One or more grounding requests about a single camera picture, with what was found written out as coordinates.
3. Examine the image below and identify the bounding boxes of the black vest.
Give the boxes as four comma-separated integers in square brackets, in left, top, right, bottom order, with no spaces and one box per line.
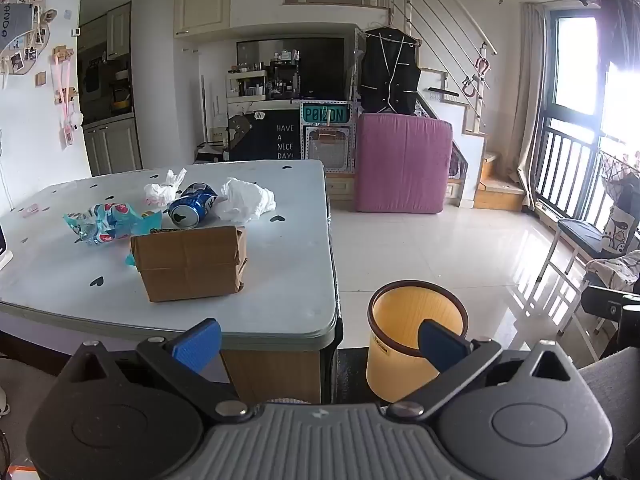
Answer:
[359,27,422,115]

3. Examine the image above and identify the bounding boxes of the white paper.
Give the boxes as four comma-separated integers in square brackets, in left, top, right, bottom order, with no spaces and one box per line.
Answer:
[215,177,277,226]

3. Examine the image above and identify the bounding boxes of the wooden staircase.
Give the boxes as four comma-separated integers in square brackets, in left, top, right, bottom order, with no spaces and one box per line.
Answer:
[417,67,526,211]

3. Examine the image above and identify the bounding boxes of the cream kitchen cabinet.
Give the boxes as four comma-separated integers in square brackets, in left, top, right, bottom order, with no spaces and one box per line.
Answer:
[82,117,143,177]
[106,2,132,61]

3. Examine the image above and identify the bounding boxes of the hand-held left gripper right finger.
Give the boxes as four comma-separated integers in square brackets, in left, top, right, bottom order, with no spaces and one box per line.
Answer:
[386,318,581,421]

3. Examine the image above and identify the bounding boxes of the white perforated cage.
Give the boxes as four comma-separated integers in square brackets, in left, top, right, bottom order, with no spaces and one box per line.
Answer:
[299,122,358,173]

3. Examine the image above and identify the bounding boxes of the cream wall cabinet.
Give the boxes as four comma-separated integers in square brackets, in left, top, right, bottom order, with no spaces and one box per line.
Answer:
[174,0,233,38]

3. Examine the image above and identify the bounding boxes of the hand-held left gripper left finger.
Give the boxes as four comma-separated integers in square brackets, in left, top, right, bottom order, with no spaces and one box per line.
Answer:
[65,318,254,421]

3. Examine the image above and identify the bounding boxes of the white shelf rack with bottles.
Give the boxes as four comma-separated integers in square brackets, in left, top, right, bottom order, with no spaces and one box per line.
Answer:
[226,57,303,106]

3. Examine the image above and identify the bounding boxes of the pink hanging ribbon decor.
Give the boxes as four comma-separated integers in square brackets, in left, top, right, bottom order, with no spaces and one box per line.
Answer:
[50,46,83,146]

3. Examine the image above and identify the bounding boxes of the blue drink can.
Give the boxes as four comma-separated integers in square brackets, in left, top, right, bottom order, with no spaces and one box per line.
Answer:
[167,182,219,228]

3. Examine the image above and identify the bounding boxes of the pink mattress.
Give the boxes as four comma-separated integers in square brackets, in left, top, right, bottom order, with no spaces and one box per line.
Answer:
[355,112,453,214]

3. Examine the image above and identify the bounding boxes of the patterned cushion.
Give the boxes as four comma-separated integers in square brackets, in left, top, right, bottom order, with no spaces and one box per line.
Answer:
[600,205,638,253]

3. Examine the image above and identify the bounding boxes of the cream kitchen lower cabinet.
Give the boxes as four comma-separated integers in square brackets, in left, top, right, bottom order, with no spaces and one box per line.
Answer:
[82,117,143,177]

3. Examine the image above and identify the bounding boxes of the yellow waste bin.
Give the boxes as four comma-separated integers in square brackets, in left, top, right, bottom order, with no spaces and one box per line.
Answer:
[367,281,470,403]

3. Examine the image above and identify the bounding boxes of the cream low drawer cabinet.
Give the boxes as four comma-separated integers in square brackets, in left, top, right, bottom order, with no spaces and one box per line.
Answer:
[325,170,358,201]

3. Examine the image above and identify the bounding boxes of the wall photo collage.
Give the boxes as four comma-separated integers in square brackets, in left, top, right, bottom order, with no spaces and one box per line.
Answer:
[0,0,57,90]

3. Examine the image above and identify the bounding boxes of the grey heart-print table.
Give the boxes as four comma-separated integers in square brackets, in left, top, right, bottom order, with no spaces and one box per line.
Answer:
[0,160,346,406]

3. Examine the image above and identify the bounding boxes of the black framed window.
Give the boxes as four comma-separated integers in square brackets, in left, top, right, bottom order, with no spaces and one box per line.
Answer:
[537,7,640,221]

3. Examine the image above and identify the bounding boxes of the beige curtain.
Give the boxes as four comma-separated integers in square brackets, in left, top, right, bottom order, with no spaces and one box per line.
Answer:
[505,2,548,208]

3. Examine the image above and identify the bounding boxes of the small white plastic bag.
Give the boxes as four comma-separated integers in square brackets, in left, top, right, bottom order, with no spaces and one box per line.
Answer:
[143,168,188,208]

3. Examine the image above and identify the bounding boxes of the cream kitchen upper cabinet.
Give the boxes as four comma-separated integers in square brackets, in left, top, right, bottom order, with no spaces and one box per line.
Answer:
[106,2,132,61]

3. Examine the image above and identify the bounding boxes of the blue snack packet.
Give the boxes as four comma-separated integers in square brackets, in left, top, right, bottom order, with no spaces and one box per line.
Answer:
[62,201,163,247]

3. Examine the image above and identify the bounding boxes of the dark curtain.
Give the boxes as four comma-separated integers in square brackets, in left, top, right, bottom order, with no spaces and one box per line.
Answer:
[597,0,640,71]

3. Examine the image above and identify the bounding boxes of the brown cardboard box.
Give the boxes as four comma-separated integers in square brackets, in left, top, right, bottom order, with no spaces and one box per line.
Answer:
[130,225,248,303]

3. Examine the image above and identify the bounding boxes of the grey trouser leg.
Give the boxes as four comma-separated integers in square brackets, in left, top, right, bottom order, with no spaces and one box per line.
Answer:
[577,347,640,480]

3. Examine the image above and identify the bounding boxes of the white chair dark cushion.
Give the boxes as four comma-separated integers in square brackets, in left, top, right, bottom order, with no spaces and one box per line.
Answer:
[510,217,631,361]

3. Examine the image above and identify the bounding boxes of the green sign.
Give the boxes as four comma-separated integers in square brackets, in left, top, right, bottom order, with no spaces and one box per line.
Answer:
[300,105,348,124]

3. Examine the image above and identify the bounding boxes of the black chalkboard sign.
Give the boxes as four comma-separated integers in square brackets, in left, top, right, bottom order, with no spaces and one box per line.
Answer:
[227,108,301,162]

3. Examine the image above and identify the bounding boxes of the metal stair railing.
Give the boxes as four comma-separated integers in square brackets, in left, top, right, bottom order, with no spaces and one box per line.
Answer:
[390,0,498,131]

